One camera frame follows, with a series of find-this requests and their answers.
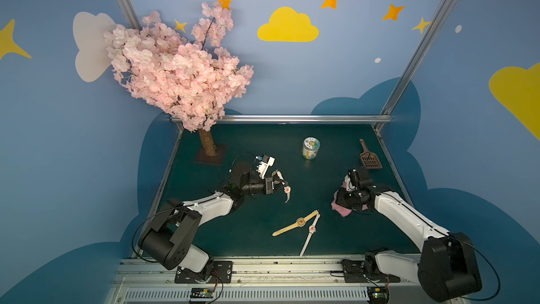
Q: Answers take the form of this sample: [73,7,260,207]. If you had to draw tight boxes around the white strap watch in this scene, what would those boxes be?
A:
[273,170,291,203]
[300,214,321,257]

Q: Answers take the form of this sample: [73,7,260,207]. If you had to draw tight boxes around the pink blossom tree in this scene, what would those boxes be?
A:
[103,0,254,157]

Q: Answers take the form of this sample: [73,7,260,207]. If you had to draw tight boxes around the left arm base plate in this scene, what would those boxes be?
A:
[174,259,233,284]

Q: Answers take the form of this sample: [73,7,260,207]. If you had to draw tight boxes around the aluminium front rail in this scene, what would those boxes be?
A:
[103,255,431,304]

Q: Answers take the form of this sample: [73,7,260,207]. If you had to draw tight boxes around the left circuit board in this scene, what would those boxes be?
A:
[188,288,215,303]

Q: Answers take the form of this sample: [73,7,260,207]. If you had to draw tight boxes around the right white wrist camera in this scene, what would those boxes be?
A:
[342,175,356,191]

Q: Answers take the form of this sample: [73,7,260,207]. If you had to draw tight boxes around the right circuit board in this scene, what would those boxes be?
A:
[367,287,390,304]

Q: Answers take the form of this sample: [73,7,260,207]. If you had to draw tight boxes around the pink cloth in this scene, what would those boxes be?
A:
[331,191,352,218]

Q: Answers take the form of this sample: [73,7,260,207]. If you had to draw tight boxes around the right aluminium frame post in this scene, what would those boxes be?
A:
[374,0,458,134]

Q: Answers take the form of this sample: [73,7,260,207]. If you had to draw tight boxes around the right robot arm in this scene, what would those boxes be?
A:
[335,168,482,303]

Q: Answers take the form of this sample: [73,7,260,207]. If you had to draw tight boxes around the brown litter scoop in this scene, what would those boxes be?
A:
[359,139,383,170]

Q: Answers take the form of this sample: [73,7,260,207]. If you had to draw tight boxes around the jar with sunflower lid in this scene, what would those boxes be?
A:
[302,137,321,160]

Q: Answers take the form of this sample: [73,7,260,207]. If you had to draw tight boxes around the circuit board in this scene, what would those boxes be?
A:
[367,287,390,304]
[188,288,215,303]

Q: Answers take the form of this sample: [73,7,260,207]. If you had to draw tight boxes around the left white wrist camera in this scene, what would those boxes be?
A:
[255,155,275,179]

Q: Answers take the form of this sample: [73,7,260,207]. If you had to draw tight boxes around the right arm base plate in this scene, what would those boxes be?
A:
[340,258,401,284]

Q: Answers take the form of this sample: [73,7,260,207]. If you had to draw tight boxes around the gold strap watch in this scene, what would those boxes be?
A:
[272,211,319,236]

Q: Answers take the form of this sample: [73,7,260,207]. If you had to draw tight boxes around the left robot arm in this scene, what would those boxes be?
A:
[136,162,291,277]

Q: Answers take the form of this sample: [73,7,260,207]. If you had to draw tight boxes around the back aluminium frame bar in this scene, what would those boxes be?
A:
[217,115,392,125]

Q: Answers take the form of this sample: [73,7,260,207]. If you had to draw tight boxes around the brown tree base plate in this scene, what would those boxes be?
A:
[194,143,227,166]

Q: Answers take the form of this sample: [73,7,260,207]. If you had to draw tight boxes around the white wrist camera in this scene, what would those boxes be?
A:
[255,155,275,179]
[342,175,356,191]

